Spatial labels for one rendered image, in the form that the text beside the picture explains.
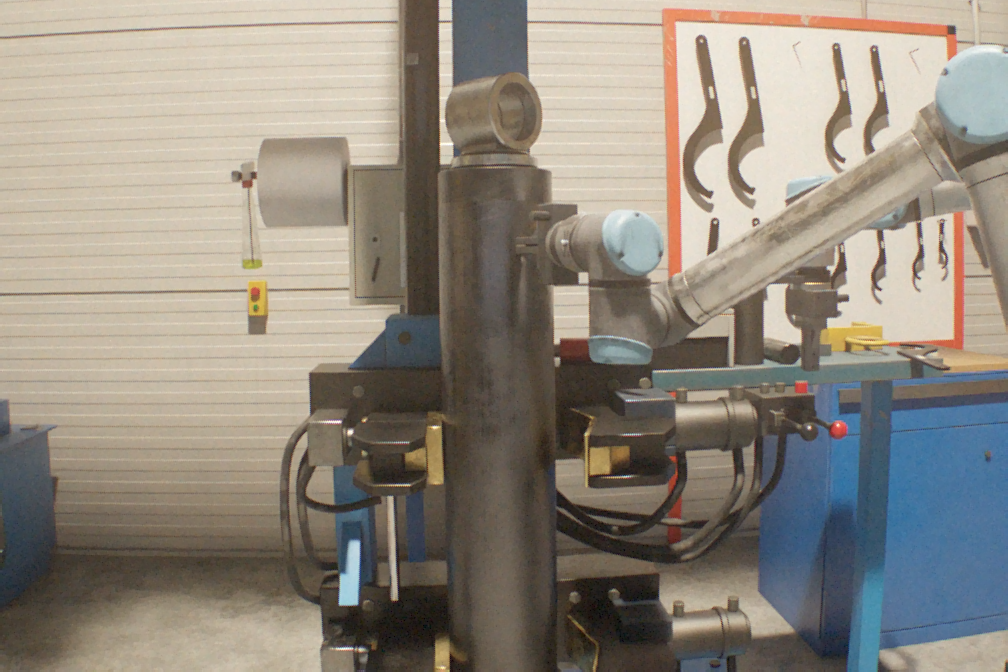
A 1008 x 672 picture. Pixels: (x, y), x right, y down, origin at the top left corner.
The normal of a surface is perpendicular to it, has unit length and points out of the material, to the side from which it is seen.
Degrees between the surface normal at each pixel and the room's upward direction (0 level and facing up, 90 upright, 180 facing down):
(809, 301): 90
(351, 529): 50
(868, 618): 90
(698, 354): 90
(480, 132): 126
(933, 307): 90
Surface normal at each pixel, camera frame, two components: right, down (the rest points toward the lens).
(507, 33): 0.09, 0.02
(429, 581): -0.01, -1.00
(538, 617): 0.65, 0.00
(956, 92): -0.55, -0.10
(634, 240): 0.45, -0.07
